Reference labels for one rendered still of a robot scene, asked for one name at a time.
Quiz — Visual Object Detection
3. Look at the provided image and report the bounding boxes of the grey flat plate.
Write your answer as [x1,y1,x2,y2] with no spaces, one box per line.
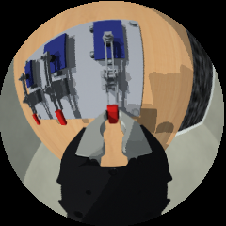
[28,19,143,120]

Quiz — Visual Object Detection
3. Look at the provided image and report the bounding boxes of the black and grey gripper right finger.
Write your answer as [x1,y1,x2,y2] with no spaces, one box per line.
[118,109,172,183]

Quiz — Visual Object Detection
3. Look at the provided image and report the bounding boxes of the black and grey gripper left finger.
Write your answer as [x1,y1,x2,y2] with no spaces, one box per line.
[56,110,108,184]

